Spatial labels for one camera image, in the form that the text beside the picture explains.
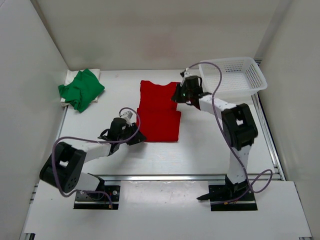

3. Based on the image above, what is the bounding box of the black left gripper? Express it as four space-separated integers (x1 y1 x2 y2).
117 122 147 145

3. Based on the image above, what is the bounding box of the red t shirt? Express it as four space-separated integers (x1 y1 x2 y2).
137 80 182 143

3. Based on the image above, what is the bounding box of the green t shirt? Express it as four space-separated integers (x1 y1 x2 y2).
57 68 105 113

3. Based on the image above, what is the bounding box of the white t shirt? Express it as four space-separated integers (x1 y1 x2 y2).
59 68 102 108

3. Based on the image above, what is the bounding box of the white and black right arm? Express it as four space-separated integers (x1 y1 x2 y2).
171 75 258 201

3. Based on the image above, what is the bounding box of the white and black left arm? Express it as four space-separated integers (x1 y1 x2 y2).
39 117 147 200

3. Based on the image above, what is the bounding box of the white plastic basket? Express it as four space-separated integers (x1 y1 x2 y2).
198 57 268 99

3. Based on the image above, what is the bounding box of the white front cover board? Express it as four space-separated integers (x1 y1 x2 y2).
24 181 312 240

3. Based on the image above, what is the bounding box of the aluminium left table rail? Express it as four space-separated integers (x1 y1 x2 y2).
46 104 68 176

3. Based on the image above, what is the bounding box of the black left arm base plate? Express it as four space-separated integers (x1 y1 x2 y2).
73 175 121 210

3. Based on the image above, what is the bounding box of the aluminium right table rail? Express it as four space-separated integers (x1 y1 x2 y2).
251 93 287 181

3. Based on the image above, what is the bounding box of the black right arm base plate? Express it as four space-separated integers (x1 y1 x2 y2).
196 176 258 212

